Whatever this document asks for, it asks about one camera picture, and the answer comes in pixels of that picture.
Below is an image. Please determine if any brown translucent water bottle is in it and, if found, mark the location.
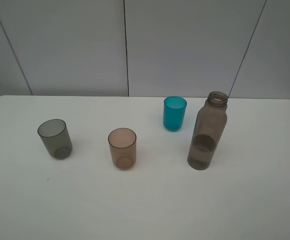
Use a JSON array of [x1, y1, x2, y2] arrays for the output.
[[187, 91, 228, 171]]

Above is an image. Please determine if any brown translucent cup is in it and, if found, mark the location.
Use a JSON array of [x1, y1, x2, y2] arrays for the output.
[[107, 127, 137, 170]]

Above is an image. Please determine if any teal plastic cup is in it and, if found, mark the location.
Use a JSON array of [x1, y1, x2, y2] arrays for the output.
[[163, 96, 187, 132]]

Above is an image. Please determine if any grey translucent cup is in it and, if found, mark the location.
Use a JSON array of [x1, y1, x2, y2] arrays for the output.
[[37, 119, 73, 160]]

